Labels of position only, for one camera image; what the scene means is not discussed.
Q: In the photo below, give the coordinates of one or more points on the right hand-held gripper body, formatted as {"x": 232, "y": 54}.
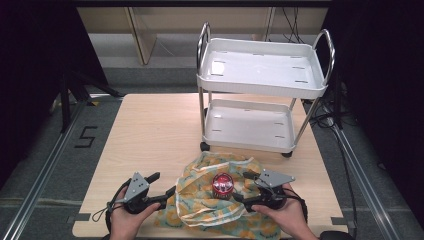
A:
{"x": 271, "y": 180}

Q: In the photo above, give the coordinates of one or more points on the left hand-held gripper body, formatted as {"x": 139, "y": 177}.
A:
{"x": 136, "y": 188}

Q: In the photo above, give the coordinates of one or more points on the red can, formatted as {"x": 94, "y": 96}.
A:
{"x": 222, "y": 186}

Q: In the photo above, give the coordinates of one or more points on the yellow green patterned cloth bag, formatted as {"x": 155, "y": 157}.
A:
{"x": 203, "y": 213}

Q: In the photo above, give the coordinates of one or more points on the white two-tier cart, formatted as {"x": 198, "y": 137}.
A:
{"x": 260, "y": 66}

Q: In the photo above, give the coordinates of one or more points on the person's left hand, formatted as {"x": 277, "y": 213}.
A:
{"x": 125, "y": 225}

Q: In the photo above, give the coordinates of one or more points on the person's right hand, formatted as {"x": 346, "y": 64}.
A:
{"x": 288, "y": 215}

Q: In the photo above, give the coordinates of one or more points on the black tape strip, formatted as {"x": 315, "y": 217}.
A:
{"x": 339, "y": 220}
{"x": 80, "y": 217}

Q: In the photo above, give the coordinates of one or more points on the black tripod stand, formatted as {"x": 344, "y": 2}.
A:
{"x": 66, "y": 100}

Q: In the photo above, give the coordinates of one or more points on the black curtain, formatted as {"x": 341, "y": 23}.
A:
{"x": 30, "y": 66}
{"x": 383, "y": 83}

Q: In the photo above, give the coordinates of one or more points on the aluminium floor rail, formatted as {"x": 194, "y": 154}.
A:
{"x": 36, "y": 186}
{"x": 363, "y": 180}

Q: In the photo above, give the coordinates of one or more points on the wooden panel frame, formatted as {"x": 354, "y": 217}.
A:
{"x": 143, "y": 36}

